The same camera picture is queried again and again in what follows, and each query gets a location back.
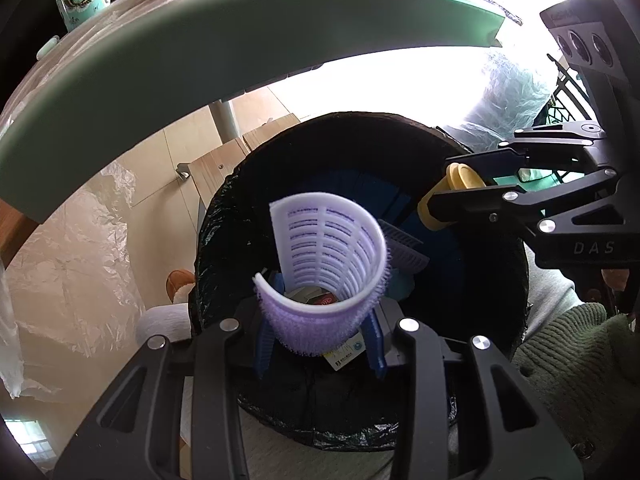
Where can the person's right forearm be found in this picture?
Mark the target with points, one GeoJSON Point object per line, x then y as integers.
{"type": "Point", "coordinates": [575, 385]}

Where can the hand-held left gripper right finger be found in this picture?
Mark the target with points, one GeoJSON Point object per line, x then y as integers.
{"type": "Point", "coordinates": [375, 352]}

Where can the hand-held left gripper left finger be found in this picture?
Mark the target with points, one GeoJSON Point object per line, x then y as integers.
{"type": "Point", "coordinates": [263, 355]}

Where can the person's right hand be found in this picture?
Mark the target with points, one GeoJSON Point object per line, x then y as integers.
{"type": "Point", "coordinates": [616, 280]}

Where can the person's left leg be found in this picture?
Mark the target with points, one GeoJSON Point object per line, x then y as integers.
{"type": "Point", "coordinates": [162, 325]}

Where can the purple velcro hair roller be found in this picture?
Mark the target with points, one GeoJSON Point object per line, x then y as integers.
{"type": "Point", "coordinates": [407, 250]}
{"type": "Point", "coordinates": [325, 240]}

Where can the brown fleece slipper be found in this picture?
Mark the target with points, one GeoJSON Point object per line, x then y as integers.
{"type": "Point", "coordinates": [180, 282]}

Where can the green edged table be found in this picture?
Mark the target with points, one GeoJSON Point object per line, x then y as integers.
{"type": "Point", "coordinates": [200, 60]}

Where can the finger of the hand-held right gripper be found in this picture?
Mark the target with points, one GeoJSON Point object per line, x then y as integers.
{"type": "Point", "coordinates": [470, 205]}
{"type": "Point", "coordinates": [500, 162]}

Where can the blue red medicine box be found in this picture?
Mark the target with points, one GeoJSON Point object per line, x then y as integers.
{"type": "Point", "coordinates": [325, 300]}

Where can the person's leg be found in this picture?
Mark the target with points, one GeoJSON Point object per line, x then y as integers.
{"type": "Point", "coordinates": [162, 325]}
{"type": "Point", "coordinates": [550, 295]}

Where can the pale green small lid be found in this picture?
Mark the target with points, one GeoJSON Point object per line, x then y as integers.
{"type": "Point", "coordinates": [47, 47]}

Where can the black trash bin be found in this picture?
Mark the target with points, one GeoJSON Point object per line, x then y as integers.
{"type": "Point", "coordinates": [300, 150]}

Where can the person's right leg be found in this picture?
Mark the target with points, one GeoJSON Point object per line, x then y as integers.
{"type": "Point", "coordinates": [550, 295]}

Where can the plastic covered green chair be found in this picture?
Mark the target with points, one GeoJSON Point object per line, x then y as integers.
{"type": "Point", "coordinates": [505, 105]}

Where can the yellow lidded container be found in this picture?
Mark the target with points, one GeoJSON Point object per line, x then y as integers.
{"type": "Point", "coordinates": [432, 210]}

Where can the large white medicine box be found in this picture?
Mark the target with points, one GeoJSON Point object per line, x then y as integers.
{"type": "Point", "coordinates": [342, 355]}

